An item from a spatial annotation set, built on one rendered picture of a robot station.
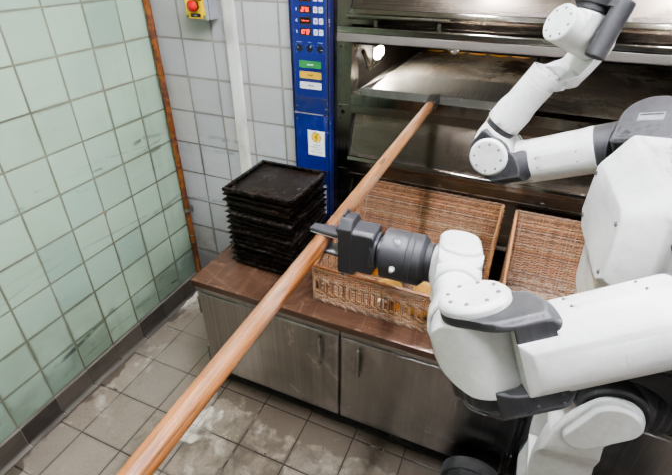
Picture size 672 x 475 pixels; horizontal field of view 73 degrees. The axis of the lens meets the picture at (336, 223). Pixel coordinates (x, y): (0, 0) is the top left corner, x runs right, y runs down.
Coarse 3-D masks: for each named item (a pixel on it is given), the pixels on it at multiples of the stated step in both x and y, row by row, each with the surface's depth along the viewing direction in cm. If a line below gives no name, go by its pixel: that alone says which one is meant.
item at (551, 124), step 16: (352, 96) 168; (368, 96) 165; (416, 112) 161; (432, 112) 159; (448, 112) 157; (464, 112) 154; (480, 112) 152; (544, 112) 149; (544, 128) 147; (560, 128) 145; (576, 128) 143
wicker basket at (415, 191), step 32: (384, 192) 180; (416, 192) 175; (384, 224) 183; (416, 224) 178; (448, 224) 173; (480, 224) 169; (320, 256) 155; (320, 288) 163; (352, 288) 150; (384, 288) 144; (384, 320) 151; (416, 320) 145
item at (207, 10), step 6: (186, 0) 168; (204, 0) 165; (210, 0) 168; (186, 6) 169; (198, 6) 167; (204, 6) 166; (210, 6) 168; (216, 6) 172; (186, 12) 170; (192, 12) 169; (198, 12) 168; (204, 12) 167; (210, 12) 169; (216, 12) 172; (192, 18) 171; (198, 18) 170; (204, 18) 169; (210, 18) 170; (216, 18) 173
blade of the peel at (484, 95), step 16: (384, 80) 183; (400, 80) 183; (416, 80) 183; (432, 80) 183; (448, 80) 183; (464, 80) 183; (384, 96) 163; (400, 96) 161; (416, 96) 159; (448, 96) 164; (464, 96) 164; (480, 96) 164; (496, 96) 164
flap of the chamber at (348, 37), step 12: (348, 36) 143; (360, 36) 141; (372, 36) 140; (384, 36) 139; (396, 36) 138; (444, 48) 133; (456, 48) 132; (468, 48) 131; (480, 48) 129; (492, 48) 128; (504, 48) 127; (516, 48) 126; (528, 48) 125; (540, 48) 124; (552, 48) 123; (612, 60) 118; (624, 60) 117; (636, 60) 116; (648, 60) 115; (660, 60) 114
